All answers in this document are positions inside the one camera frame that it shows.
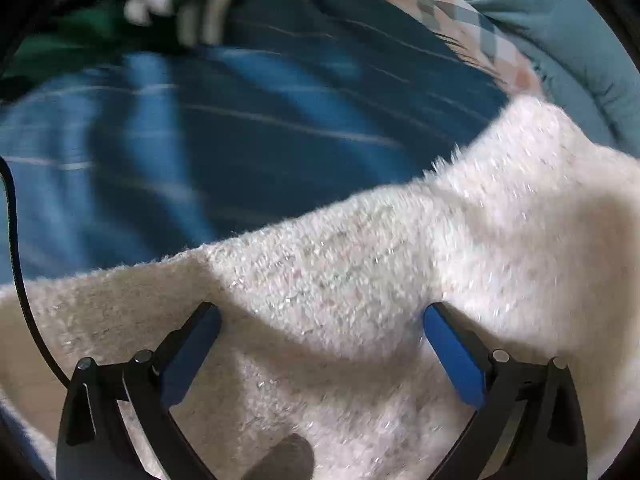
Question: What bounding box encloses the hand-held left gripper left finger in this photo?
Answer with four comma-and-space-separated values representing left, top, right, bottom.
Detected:
56, 301, 222, 480

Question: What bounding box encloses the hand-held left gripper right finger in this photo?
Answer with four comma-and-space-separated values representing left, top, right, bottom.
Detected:
422, 302, 587, 480

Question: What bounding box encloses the blue striped bed sheet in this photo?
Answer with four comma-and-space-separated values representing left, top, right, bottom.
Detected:
0, 0, 511, 286

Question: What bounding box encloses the light blue duvet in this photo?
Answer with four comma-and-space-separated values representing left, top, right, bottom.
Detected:
430, 0, 640, 156

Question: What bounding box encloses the plaid blanket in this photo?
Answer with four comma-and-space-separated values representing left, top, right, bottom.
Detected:
260, 0, 546, 101

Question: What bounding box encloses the green garment with white stripes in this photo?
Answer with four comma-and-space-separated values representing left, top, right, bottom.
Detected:
0, 0, 236, 96

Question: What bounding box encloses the black cable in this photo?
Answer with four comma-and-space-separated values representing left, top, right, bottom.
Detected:
0, 156, 71, 388

